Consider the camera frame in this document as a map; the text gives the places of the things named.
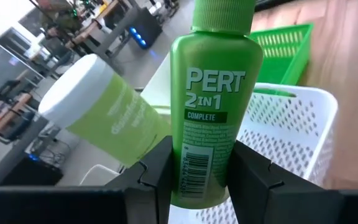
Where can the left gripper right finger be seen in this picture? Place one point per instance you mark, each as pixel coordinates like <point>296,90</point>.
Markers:
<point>259,186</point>

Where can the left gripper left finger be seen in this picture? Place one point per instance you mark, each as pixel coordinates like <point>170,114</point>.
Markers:
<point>148,186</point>

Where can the green Pert shampoo bottle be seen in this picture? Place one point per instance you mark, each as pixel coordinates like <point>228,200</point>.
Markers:
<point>210,62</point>

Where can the white perforated plastic basket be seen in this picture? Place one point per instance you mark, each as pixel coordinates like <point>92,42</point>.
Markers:
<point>291,130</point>

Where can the green wipes canister white lid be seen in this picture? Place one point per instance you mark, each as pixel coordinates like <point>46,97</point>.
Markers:
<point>104,115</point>

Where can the black computer box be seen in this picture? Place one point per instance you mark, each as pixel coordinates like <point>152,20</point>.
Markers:
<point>30,174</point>

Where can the green slotted plastic basket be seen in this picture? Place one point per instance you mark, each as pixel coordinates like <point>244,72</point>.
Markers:
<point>284,49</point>

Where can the grey desk leg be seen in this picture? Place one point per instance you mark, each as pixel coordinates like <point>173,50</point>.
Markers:
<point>11,152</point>

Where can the wooden desk with clutter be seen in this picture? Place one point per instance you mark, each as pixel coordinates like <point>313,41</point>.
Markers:
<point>8,115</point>

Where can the computer tower with blue lights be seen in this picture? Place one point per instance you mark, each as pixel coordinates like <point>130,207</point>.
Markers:
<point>148,28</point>

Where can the long wooden desk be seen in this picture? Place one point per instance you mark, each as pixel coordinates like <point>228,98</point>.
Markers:
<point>104,15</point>

